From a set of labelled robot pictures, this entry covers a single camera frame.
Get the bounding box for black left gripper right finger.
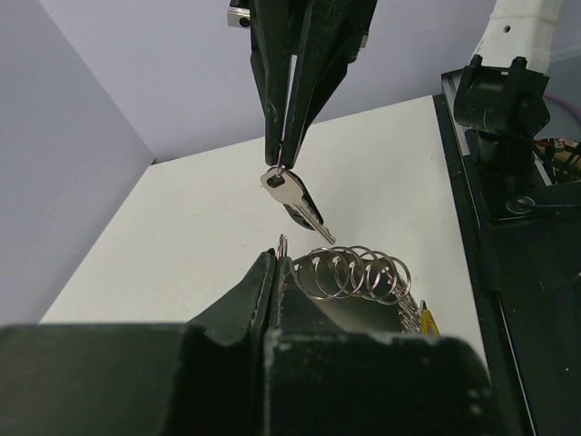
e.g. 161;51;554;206
261;258;495;435

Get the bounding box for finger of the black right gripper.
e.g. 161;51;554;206
281;1;377;166
250;1;298;166

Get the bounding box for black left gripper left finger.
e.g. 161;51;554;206
1;252;275;435

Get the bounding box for metal key organizer blue handle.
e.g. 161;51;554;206
276;235;432;335

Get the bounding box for silver key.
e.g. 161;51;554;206
261;167;336;244

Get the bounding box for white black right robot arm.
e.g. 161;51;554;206
247;1;561;170

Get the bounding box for yellow key tag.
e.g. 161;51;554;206
419;300;440;335

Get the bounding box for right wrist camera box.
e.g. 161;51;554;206
227;0;251;28

